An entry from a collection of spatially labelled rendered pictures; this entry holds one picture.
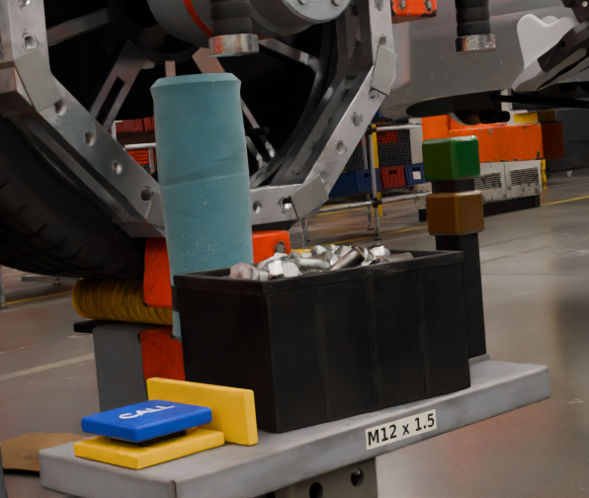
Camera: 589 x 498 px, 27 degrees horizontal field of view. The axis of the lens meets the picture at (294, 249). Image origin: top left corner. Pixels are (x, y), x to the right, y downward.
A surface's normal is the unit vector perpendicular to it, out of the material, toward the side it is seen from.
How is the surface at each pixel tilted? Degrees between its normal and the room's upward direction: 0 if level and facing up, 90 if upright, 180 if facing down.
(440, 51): 104
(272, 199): 90
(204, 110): 87
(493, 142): 90
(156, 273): 80
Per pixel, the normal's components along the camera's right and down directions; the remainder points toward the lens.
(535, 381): 0.68, 0.00
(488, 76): -0.67, 0.41
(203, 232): -0.03, 0.13
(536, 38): -0.70, 0.12
